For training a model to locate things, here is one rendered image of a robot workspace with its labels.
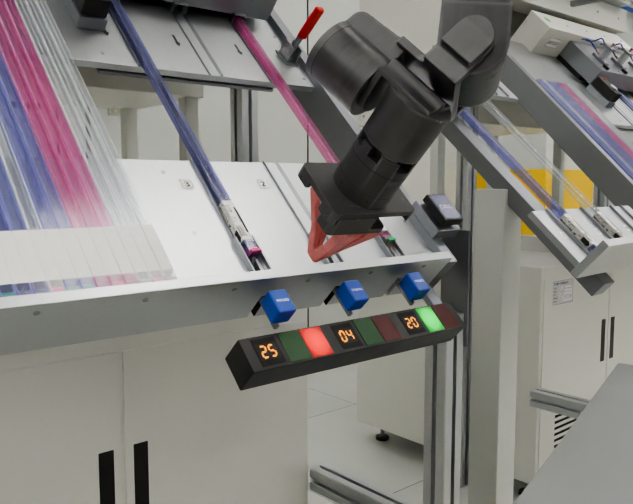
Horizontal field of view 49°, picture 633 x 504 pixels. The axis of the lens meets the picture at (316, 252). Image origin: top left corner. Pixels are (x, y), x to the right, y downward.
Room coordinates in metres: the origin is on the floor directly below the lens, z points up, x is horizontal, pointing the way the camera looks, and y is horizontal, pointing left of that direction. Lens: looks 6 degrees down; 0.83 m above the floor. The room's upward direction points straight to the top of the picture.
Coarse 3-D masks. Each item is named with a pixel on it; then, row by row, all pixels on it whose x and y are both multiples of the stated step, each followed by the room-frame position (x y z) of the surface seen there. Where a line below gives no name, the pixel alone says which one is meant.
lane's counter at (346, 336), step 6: (342, 324) 0.77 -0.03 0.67; (348, 324) 0.78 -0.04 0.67; (336, 330) 0.76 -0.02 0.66; (342, 330) 0.77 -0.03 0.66; (348, 330) 0.77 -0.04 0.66; (336, 336) 0.75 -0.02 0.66; (342, 336) 0.76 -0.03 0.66; (348, 336) 0.76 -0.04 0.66; (354, 336) 0.77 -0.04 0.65; (342, 342) 0.75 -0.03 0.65; (348, 342) 0.76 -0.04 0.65; (354, 342) 0.76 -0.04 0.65; (360, 342) 0.76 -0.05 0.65
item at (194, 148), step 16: (112, 0) 1.01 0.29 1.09; (128, 32) 0.97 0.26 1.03; (144, 48) 0.96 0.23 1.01; (144, 64) 0.94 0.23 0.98; (160, 80) 0.92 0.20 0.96; (160, 96) 0.90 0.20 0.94; (176, 112) 0.88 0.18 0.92; (176, 128) 0.87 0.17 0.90; (192, 144) 0.85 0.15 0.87; (208, 160) 0.84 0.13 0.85; (208, 176) 0.82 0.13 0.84; (224, 192) 0.81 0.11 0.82; (256, 256) 0.77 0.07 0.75
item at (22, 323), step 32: (416, 256) 0.89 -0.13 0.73; (448, 256) 0.92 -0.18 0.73; (96, 288) 0.61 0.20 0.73; (128, 288) 0.62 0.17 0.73; (160, 288) 0.64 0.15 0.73; (192, 288) 0.67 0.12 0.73; (224, 288) 0.69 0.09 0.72; (256, 288) 0.73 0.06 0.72; (288, 288) 0.76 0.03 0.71; (320, 288) 0.80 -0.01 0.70; (384, 288) 0.89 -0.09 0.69; (0, 320) 0.56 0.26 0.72; (32, 320) 0.58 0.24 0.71; (64, 320) 0.60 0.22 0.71; (96, 320) 0.63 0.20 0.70; (128, 320) 0.65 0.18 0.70; (160, 320) 0.68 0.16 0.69; (192, 320) 0.71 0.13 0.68; (224, 320) 0.75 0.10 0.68; (0, 352) 0.59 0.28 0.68
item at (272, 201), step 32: (128, 160) 0.79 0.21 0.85; (160, 160) 0.82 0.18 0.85; (160, 192) 0.78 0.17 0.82; (192, 192) 0.80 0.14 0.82; (256, 192) 0.86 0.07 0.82; (288, 192) 0.89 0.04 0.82; (160, 224) 0.74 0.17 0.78; (192, 224) 0.76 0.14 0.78; (224, 224) 0.79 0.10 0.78; (256, 224) 0.82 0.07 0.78; (288, 224) 0.84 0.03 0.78; (384, 224) 0.95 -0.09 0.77; (192, 256) 0.73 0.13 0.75; (224, 256) 0.75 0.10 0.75; (288, 256) 0.80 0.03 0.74; (352, 256) 0.86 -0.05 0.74; (384, 256) 0.89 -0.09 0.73
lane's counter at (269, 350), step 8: (272, 336) 0.71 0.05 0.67; (256, 344) 0.69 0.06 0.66; (264, 344) 0.69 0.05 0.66; (272, 344) 0.70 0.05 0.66; (256, 352) 0.68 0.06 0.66; (264, 352) 0.69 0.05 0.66; (272, 352) 0.69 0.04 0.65; (280, 352) 0.70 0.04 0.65; (264, 360) 0.68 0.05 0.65; (272, 360) 0.68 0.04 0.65; (280, 360) 0.69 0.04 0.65
